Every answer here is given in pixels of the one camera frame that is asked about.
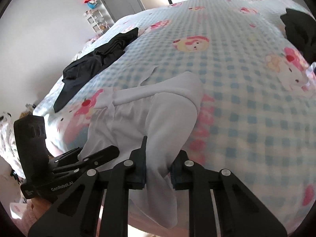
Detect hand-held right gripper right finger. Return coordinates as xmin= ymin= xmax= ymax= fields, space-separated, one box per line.
xmin=170 ymin=150 xmax=287 ymax=237

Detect blue checked printed blanket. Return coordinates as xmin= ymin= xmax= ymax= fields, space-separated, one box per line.
xmin=32 ymin=0 xmax=316 ymax=232

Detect white floral cloth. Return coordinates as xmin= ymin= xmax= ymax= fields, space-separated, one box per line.
xmin=0 ymin=111 xmax=25 ymax=178

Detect black folded garment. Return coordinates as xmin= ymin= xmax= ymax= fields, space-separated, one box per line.
xmin=280 ymin=8 xmax=316 ymax=62

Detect white shelf rack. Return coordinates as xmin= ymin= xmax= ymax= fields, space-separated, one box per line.
xmin=85 ymin=9 xmax=110 ymax=32

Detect black crumpled garment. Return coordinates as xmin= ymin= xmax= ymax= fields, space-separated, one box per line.
xmin=54 ymin=27 xmax=139 ymax=113

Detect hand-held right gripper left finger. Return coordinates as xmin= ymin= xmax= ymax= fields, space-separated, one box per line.
xmin=28 ymin=136 xmax=148 ymax=237

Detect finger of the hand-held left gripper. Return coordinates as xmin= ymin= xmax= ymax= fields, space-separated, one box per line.
xmin=53 ymin=148 xmax=84 ymax=165
xmin=53 ymin=145 xmax=120 ymax=176

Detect white shirt with black trim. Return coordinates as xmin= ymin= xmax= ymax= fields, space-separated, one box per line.
xmin=83 ymin=65 xmax=204 ymax=229

